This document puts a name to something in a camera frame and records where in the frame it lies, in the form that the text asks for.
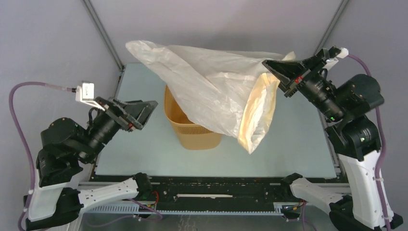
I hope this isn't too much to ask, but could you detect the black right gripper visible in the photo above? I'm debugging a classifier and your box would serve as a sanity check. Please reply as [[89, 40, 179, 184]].
[[259, 54, 342, 120]]

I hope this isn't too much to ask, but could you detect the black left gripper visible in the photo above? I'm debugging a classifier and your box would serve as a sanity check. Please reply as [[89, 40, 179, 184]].
[[83, 94, 161, 161]]

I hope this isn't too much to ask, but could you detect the orange plastic trash bin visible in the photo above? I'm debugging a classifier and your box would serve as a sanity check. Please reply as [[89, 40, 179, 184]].
[[164, 86, 222, 150]]

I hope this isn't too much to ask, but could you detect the translucent white trash bag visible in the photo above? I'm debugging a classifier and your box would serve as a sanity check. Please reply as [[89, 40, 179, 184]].
[[126, 40, 296, 154]]

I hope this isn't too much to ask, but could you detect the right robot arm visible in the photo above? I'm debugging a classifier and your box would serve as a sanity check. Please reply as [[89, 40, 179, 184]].
[[263, 47, 403, 231]]

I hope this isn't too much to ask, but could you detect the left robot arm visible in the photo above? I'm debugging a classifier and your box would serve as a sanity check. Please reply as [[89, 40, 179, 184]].
[[25, 97, 158, 231]]

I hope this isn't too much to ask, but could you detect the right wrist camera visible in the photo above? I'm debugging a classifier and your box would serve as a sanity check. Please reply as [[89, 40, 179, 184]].
[[324, 47, 349, 70]]

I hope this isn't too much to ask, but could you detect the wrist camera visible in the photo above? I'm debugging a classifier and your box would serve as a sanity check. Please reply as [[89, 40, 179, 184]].
[[75, 82, 105, 111], [324, 47, 349, 70]]

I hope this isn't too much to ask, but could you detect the right corner frame post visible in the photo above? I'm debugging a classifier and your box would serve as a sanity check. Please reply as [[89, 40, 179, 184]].
[[314, 0, 350, 53]]

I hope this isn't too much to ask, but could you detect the corner frame post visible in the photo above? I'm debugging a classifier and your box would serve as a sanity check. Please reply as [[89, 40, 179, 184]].
[[314, 0, 350, 53], [81, 0, 125, 72]]

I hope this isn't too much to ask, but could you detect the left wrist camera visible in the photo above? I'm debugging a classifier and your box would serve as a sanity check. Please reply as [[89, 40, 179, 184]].
[[75, 82, 105, 111]]

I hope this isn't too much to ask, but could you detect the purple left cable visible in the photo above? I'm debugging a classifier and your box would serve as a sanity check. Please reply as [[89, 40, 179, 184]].
[[8, 82, 79, 231]]

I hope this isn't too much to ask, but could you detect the purple cable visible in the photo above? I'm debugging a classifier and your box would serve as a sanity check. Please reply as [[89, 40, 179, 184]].
[[346, 53, 392, 231], [8, 82, 79, 231]]

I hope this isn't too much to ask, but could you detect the left corner frame post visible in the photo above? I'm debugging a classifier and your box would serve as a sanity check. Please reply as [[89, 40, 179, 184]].
[[81, 0, 125, 72]]

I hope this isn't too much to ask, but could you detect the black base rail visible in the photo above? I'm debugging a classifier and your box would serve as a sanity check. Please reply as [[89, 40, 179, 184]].
[[79, 174, 348, 218]]

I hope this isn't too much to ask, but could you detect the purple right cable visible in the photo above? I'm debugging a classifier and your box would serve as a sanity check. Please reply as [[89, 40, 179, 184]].
[[346, 53, 392, 231]]

